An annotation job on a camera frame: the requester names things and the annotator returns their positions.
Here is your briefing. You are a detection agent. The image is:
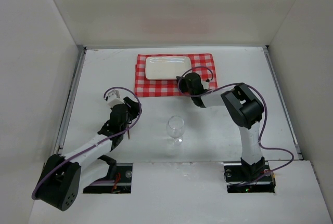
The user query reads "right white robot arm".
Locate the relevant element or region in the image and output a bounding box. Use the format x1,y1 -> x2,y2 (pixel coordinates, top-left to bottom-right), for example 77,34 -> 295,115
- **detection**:
176,72 -> 264,166

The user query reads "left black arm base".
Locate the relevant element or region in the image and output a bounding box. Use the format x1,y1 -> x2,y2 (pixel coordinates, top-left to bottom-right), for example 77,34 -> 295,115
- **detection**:
83,155 -> 133,194

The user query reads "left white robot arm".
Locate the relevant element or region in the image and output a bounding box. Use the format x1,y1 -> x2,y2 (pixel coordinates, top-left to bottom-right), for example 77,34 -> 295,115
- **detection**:
32,97 -> 142,211

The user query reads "white rectangular plate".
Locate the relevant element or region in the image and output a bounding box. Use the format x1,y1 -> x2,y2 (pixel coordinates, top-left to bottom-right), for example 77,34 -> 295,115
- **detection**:
145,56 -> 191,80

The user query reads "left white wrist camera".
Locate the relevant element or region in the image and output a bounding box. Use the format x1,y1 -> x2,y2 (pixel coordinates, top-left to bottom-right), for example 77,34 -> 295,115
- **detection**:
105,89 -> 123,108

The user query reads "clear wine glass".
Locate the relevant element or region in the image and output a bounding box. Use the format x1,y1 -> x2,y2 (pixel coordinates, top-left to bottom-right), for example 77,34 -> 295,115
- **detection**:
166,115 -> 185,146

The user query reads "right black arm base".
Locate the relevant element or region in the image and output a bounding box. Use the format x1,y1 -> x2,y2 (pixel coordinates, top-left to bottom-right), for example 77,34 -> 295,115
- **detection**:
223,157 -> 276,193

